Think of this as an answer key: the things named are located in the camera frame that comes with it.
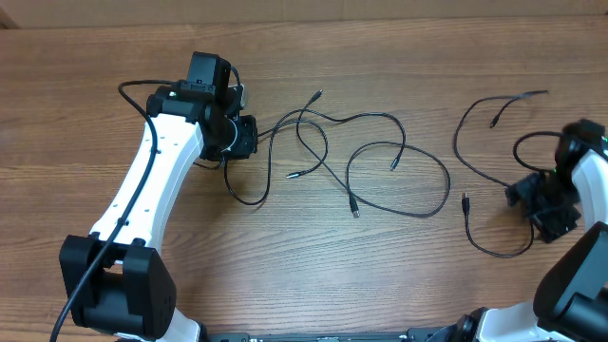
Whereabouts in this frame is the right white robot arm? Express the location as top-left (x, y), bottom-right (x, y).
top-left (433, 119), bottom-right (607, 341)

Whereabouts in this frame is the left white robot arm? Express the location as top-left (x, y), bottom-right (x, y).
top-left (50, 52), bottom-right (257, 341)

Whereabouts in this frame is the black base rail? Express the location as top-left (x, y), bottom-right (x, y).
top-left (206, 325), bottom-right (455, 342)

